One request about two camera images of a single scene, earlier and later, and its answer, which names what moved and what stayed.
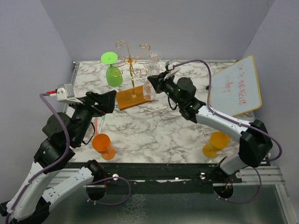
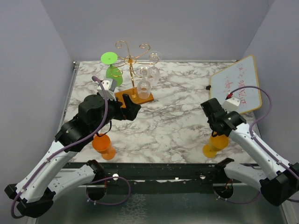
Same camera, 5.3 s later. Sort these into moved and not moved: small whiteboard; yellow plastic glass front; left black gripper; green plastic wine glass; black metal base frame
Moved: left black gripper
Not moved: small whiteboard; yellow plastic glass front; green plastic wine glass; black metal base frame
